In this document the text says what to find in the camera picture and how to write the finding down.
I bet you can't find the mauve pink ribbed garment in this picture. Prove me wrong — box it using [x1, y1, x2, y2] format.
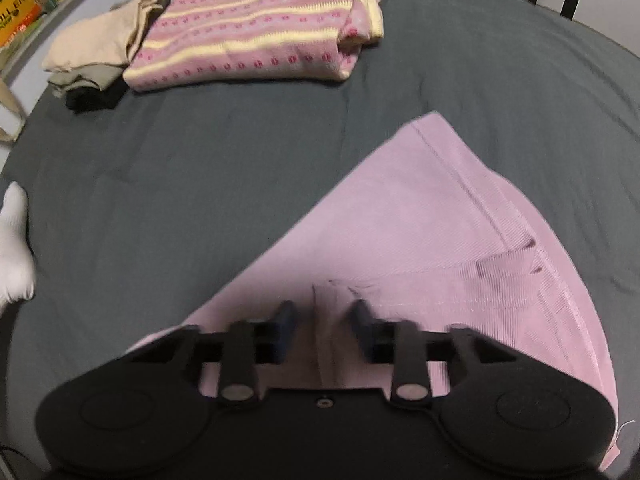
[127, 110, 622, 474]

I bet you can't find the dark grey bed sheet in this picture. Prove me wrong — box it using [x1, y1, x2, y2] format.
[1, 0, 639, 477]

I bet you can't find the left foot white sock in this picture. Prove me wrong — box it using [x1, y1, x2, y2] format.
[0, 182, 36, 312]

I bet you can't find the black folded garment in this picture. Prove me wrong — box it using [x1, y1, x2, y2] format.
[65, 77, 129, 114]

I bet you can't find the olive folded garment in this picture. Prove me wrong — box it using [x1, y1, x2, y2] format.
[48, 64, 124, 98]

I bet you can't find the pink yellow striped knit sweater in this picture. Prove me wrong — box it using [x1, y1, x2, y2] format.
[124, 0, 384, 92]

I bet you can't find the beige canvas tote bag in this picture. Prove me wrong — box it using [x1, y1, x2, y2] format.
[0, 79, 27, 143]

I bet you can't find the beige folded garment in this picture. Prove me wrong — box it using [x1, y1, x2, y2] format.
[42, 0, 171, 73]

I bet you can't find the yellow orange cardboard box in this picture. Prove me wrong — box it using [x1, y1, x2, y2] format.
[0, 0, 44, 48]

